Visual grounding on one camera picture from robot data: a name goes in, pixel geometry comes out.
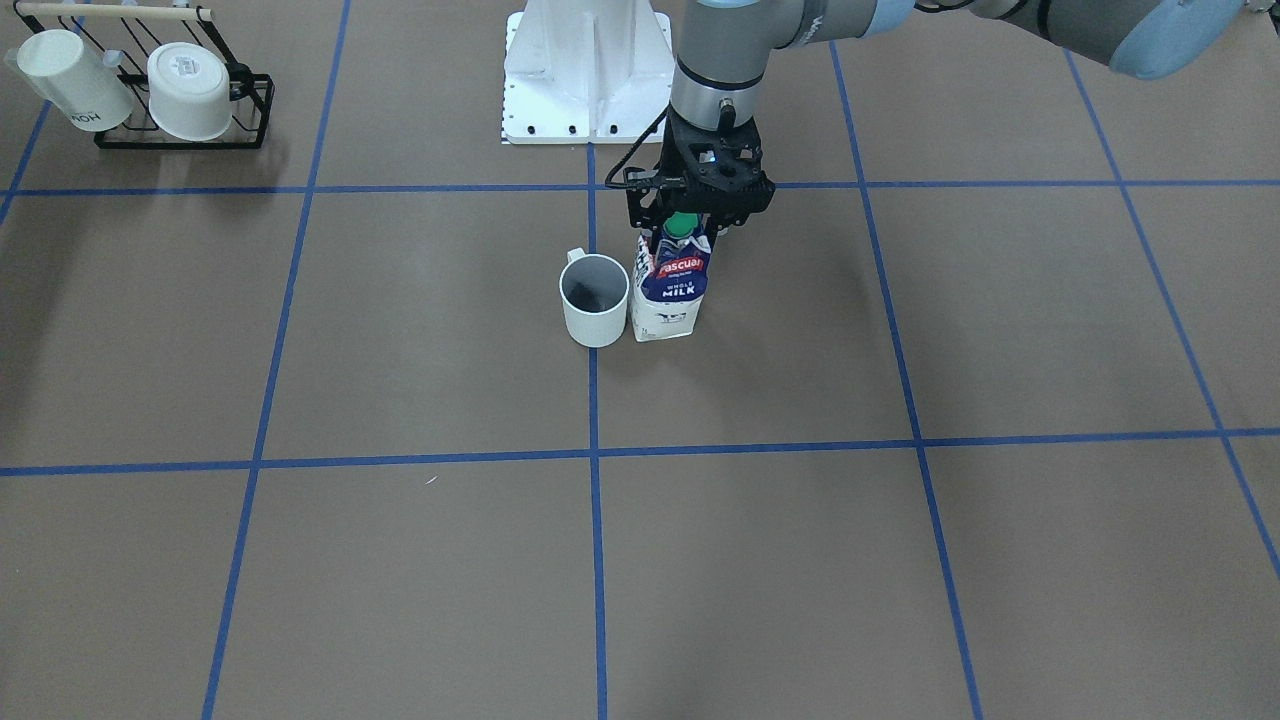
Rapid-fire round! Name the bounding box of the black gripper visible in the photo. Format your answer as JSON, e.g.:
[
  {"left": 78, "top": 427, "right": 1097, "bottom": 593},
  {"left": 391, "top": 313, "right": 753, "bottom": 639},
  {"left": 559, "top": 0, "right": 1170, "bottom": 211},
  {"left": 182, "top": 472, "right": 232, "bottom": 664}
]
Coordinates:
[{"left": 626, "top": 111, "right": 776, "bottom": 281}]

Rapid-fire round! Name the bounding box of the blue white milk carton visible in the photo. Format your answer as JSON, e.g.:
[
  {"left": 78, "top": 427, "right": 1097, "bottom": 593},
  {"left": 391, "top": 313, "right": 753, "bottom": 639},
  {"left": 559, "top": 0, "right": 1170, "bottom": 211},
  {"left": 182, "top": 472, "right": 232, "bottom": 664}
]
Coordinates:
[{"left": 630, "top": 211, "right": 712, "bottom": 342}]

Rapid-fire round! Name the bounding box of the white grey-inside mug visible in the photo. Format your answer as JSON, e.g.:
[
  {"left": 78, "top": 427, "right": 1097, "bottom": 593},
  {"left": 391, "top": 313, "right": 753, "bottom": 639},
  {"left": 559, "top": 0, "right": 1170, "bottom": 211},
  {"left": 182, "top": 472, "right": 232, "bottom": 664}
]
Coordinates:
[{"left": 558, "top": 249, "right": 631, "bottom": 348}]

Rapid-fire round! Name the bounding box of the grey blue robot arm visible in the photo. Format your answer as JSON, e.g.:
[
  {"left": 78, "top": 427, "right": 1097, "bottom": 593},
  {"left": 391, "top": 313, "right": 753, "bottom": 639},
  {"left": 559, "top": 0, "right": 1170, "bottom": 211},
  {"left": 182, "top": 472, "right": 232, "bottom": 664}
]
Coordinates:
[{"left": 605, "top": 1, "right": 1245, "bottom": 251}]

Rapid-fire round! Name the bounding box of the white ribbed cup on rack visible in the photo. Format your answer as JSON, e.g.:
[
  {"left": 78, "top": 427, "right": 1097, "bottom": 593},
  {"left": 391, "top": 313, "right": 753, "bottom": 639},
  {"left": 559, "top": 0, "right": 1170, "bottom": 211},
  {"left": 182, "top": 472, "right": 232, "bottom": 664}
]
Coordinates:
[{"left": 146, "top": 42, "right": 233, "bottom": 142}]

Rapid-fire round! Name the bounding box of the white cup with lettering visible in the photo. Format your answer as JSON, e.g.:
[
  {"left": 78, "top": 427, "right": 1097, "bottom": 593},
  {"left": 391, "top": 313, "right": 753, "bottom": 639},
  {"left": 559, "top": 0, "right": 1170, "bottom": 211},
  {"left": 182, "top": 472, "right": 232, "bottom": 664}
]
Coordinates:
[{"left": 4, "top": 29, "right": 134, "bottom": 133}]

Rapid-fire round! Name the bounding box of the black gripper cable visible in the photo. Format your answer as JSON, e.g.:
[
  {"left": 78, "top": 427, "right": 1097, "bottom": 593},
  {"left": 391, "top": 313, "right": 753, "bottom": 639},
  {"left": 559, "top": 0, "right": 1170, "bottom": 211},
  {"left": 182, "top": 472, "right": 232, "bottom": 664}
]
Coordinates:
[{"left": 604, "top": 105, "right": 671, "bottom": 191}]

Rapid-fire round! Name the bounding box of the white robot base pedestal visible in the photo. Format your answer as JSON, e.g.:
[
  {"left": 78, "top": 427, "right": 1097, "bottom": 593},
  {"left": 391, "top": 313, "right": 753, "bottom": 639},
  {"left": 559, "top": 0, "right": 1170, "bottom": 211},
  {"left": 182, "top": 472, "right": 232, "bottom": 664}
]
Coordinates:
[{"left": 500, "top": 1, "right": 675, "bottom": 145}]

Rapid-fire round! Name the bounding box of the black wire cup rack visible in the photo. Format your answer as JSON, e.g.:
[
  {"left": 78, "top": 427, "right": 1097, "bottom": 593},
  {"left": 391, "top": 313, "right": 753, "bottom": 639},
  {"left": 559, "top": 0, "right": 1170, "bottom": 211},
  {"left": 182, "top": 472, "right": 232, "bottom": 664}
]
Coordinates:
[{"left": 10, "top": 1, "right": 275, "bottom": 150}]

